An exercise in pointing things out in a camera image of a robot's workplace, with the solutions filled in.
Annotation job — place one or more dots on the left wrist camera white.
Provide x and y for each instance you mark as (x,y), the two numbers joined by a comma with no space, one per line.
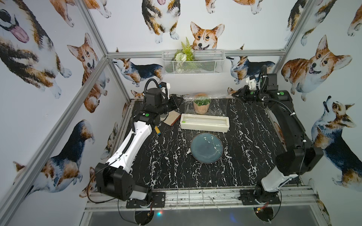
(164,86)

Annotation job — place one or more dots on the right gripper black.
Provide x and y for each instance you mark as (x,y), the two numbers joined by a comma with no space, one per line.
(243,92)

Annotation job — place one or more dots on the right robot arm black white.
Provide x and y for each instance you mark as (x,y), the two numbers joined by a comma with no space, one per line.
(301,154)

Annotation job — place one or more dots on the green fern with white flower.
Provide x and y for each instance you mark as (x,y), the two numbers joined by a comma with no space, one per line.
(184,53)

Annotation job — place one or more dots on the white wire wall basket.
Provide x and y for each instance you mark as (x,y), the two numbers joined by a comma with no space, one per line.
(201,62)

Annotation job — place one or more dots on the pink pot with green plant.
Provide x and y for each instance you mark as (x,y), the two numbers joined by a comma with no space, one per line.
(201,103)

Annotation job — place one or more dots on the yellow toy shovel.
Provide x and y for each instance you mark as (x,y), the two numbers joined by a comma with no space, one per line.
(157,130)

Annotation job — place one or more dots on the beige work glove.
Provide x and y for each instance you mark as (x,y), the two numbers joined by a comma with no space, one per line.
(171,118)

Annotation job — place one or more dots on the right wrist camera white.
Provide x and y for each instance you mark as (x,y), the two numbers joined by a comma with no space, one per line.
(251,82)

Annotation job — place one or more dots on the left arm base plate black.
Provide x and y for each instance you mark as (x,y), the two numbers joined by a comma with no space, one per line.
(152,200)

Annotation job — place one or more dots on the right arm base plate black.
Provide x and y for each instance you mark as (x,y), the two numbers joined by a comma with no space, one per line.
(252,197)

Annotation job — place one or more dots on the aluminium front rail frame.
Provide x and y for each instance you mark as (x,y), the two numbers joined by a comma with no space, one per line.
(219,198)

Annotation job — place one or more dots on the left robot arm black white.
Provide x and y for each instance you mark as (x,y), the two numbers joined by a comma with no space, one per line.
(113,178)

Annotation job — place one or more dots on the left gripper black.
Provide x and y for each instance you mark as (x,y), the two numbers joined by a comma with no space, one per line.
(174,101)

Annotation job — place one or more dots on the cream plastic wrap dispenser box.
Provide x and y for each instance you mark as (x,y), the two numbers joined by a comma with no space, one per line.
(205,123)

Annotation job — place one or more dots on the blue-grey ceramic plate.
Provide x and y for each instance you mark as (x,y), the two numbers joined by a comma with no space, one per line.
(206,148)

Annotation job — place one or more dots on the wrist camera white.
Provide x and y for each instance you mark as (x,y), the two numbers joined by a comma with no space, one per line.
(251,82)
(164,86)

